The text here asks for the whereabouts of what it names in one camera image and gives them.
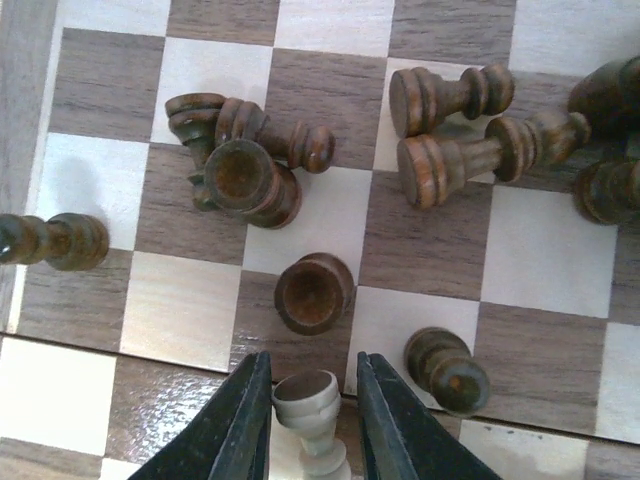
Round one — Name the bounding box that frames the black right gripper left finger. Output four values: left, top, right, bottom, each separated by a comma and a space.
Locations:
134, 352, 272, 480

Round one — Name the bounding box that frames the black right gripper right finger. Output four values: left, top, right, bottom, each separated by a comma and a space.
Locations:
357, 352, 499, 480

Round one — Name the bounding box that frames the white chess piece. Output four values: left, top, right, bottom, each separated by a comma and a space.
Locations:
271, 370, 352, 479

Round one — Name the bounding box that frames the wooden folding chess board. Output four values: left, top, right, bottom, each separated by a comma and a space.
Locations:
1, 1, 639, 479

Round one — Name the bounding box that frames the pile of dark chess pieces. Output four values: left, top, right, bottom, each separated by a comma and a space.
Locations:
137, 59, 639, 443

